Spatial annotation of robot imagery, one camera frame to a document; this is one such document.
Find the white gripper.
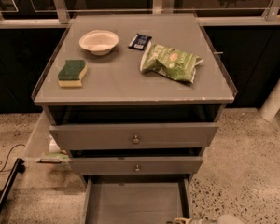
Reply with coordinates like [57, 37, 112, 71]
[173, 217, 217, 224]

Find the grey bottom drawer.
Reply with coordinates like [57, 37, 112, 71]
[81, 176, 191, 224]

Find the grey drawer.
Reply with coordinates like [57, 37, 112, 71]
[69, 156, 203, 175]
[49, 122, 218, 150]
[81, 176, 191, 224]

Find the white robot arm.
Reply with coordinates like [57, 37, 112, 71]
[173, 214, 244, 224]

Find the grey top drawer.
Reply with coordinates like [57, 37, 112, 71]
[49, 122, 218, 150]

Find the grey middle drawer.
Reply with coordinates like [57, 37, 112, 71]
[69, 156, 203, 175]

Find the grey drawer cabinet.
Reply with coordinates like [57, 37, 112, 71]
[33, 14, 236, 182]

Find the green chip bag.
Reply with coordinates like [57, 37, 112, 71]
[140, 42, 203, 83]

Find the black metal bar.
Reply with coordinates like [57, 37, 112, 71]
[0, 158, 25, 214]

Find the dark blue snack packet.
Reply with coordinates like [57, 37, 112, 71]
[128, 34, 151, 50]

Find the green yellow sponge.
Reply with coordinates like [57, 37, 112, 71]
[58, 60, 87, 88]

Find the white paper bowl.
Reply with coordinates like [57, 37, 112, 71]
[79, 30, 119, 56]

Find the metal window railing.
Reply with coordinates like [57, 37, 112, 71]
[0, 0, 280, 29]

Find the white post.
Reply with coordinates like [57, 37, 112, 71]
[259, 78, 280, 120]

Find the black floor cable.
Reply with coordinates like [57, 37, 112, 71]
[0, 143, 26, 175]

